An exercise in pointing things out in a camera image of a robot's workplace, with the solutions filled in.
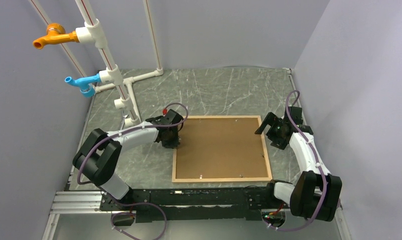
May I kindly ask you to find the aluminium extrusion rail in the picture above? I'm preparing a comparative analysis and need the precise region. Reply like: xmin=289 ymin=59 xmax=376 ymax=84
xmin=50 ymin=191 xmax=102 ymax=214

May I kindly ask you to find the blue plastic faucet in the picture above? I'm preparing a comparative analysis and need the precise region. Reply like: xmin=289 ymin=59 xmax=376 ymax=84
xmin=64 ymin=74 xmax=101 ymax=98

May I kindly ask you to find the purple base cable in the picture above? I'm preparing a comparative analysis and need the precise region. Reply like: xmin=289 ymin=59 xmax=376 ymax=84
xmin=110 ymin=202 xmax=168 ymax=240

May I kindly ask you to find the white PVC pipe stand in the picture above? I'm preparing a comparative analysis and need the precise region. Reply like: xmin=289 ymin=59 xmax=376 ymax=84
xmin=28 ymin=0 xmax=164 ymax=128

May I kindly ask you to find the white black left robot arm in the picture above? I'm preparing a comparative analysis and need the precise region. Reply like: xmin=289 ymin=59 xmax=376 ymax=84
xmin=72 ymin=109 xmax=184 ymax=210

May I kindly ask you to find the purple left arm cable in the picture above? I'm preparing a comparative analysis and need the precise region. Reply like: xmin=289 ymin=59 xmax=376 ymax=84
xmin=76 ymin=102 xmax=189 ymax=206

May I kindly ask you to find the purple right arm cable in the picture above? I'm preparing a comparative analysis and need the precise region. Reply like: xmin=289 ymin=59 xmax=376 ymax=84
xmin=263 ymin=90 xmax=331 ymax=232

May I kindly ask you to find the brown fibreboard backing board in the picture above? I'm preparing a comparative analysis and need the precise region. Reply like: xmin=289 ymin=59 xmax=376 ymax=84
xmin=176 ymin=118 xmax=269 ymax=180

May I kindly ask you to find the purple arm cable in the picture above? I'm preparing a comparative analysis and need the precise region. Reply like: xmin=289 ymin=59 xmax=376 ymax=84
xmin=76 ymin=102 xmax=189 ymax=206
xmin=263 ymin=90 xmax=331 ymax=232

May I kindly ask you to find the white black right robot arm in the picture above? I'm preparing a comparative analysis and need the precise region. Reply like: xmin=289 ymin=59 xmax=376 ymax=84
xmin=255 ymin=106 xmax=343 ymax=222

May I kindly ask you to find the orange plastic faucet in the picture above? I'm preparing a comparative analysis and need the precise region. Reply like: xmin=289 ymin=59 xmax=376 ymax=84
xmin=32 ymin=23 xmax=79 ymax=49

